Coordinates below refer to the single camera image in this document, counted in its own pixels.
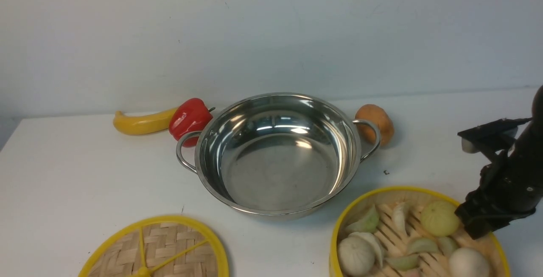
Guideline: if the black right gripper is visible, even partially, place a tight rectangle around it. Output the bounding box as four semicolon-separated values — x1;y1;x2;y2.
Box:
455;151;542;240

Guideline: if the yellow-rimmed bamboo steamer basket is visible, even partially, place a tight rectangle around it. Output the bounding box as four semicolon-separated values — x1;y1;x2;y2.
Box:
329;186;510;277

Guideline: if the yellow-rimmed woven steamer lid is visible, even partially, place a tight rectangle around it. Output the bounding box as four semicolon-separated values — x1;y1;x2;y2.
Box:
79;215;231;277

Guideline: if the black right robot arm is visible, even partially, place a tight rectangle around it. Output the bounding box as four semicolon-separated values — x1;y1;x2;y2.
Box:
455;88;543;240

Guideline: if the yellow-green round bun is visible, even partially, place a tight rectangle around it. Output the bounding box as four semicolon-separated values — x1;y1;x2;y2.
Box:
420;200;460;237

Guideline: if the green dumpling right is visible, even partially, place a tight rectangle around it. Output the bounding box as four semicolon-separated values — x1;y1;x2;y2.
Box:
436;236;459;258

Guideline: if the green dumpling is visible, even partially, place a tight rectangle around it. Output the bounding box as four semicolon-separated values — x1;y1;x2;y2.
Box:
406;237;439;255
385;254;419;271
344;204;380;235
436;236;459;258

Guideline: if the white round bun right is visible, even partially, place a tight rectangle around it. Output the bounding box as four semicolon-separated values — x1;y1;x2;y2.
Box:
448;247;490;277

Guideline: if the white round bun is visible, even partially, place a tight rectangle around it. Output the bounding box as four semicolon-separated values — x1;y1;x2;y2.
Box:
448;247;490;277
337;236;375;277

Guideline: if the green dumpling centre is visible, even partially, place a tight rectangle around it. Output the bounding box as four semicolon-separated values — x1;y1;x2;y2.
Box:
406;237;439;255

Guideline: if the white dumpling back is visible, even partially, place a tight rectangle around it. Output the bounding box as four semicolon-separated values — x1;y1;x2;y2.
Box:
392;202;411;237

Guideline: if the green dumpling front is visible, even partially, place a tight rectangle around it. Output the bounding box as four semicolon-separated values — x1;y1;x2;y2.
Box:
385;254;419;271

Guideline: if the pink dumpling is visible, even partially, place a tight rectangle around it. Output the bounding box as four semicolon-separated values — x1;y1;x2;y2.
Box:
400;268;422;277

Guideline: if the green dumpling back left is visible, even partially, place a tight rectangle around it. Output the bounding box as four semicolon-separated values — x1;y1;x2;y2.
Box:
344;204;380;235

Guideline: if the orange-brown toy potato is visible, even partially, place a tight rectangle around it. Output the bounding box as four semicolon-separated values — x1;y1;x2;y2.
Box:
355;104;395;147

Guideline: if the white round bun left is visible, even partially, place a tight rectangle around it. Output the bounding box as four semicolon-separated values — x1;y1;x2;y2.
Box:
337;236;375;277

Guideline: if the red toy bell pepper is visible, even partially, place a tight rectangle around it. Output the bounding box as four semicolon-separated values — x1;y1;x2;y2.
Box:
168;98;215;141

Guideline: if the yellow toy banana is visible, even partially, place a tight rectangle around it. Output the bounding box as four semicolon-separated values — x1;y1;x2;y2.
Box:
112;108;177;136

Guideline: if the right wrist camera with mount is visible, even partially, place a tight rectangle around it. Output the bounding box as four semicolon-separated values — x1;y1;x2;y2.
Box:
457;118;532;162

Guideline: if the stainless steel two-handled pot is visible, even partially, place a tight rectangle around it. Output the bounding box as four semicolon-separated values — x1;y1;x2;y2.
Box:
175;92;381;221

